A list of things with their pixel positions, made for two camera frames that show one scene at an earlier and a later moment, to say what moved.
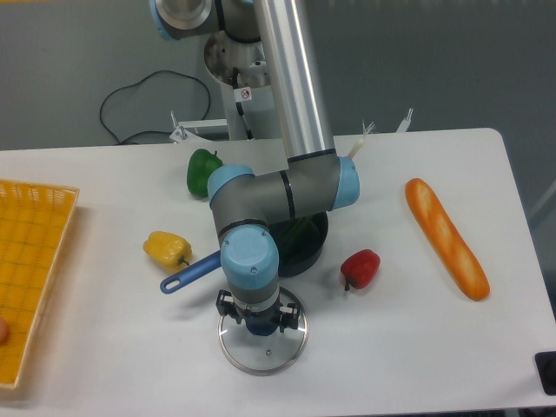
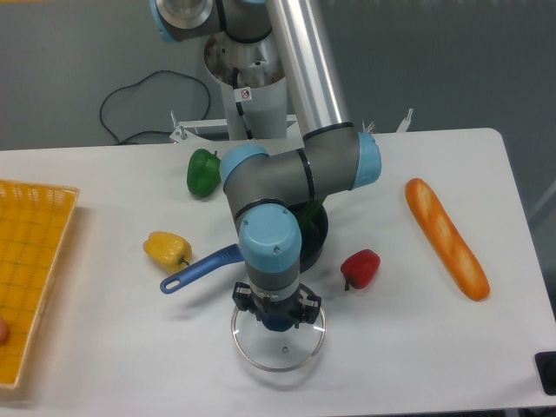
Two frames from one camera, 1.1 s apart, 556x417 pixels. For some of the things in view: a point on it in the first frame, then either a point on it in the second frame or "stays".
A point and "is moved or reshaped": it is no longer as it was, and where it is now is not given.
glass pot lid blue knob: x=264 y=355 is moved or reshaped
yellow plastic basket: x=35 y=221 stays
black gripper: x=284 y=315 to x=309 y=302
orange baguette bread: x=447 y=239 stays
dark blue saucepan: x=298 y=243 stays
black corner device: x=546 y=367 stays
